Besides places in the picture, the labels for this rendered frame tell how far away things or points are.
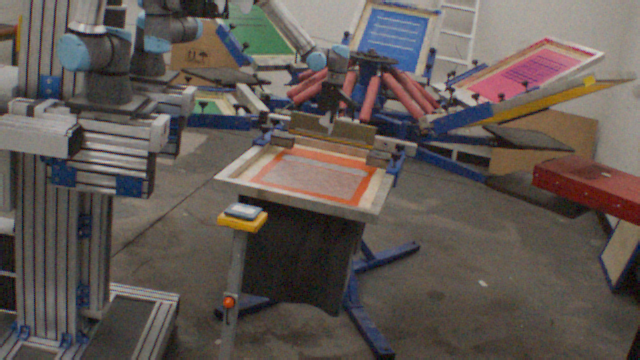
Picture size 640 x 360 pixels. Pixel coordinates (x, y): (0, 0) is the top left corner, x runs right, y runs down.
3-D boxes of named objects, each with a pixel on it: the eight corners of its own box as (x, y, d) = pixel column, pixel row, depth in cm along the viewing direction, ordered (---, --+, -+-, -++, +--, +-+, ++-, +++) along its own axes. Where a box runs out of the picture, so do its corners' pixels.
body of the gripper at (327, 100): (320, 107, 291) (324, 78, 287) (340, 111, 290) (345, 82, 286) (316, 110, 284) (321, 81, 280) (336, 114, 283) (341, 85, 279)
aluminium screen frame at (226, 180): (376, 225, 235) (378, 214, 233) (211, 187, 244) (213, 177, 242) (400, 164, 308) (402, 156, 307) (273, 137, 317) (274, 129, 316)
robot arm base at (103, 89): (79, 100, 210) (81, 69, 207) (94, 90, 224) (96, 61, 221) (124, 106, 210) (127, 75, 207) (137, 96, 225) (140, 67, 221)
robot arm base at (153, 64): (122, 72, 257) (124, 47, 254) (132, 66, 271) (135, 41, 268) (160, 77, 257) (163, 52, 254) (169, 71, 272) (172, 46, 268)
